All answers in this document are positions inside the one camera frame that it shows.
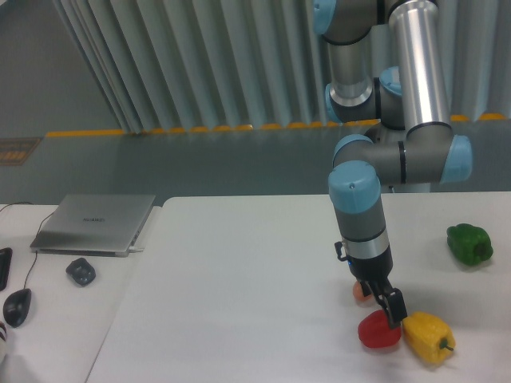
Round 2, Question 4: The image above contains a silver closed laptop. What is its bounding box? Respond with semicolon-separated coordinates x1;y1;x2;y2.
30;194;155;257

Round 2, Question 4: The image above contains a black keyboard edge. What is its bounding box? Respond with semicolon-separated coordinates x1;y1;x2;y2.
0;247;13;291

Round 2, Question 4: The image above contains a brown egg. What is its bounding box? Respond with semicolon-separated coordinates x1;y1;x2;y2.
352;281;374;303

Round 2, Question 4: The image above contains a beige striped sleeve forearm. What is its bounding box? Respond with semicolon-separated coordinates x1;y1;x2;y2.
0;322;8;364

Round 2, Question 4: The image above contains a yellow bell pepper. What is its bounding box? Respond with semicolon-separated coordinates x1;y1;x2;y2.
402;311;456;365

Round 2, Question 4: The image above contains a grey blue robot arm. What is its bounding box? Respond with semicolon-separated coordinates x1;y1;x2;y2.
312;1;473;328

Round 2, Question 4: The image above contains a green bell pepper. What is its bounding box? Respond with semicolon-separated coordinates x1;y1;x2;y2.
446;223;493;267

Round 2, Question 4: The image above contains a small dark grey tray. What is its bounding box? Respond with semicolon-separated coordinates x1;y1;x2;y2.
65;258;97;287

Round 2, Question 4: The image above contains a black mouse cable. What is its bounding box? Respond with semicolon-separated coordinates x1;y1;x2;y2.
0;201;61;291

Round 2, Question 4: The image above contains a black computer mouse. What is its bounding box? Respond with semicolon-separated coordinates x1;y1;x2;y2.
2;288;32;328

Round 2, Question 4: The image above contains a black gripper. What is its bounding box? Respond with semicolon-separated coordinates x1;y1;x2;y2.
335;242;407;329

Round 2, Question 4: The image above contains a red bell pepper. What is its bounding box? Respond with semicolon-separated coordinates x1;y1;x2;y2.
358;310;402;349

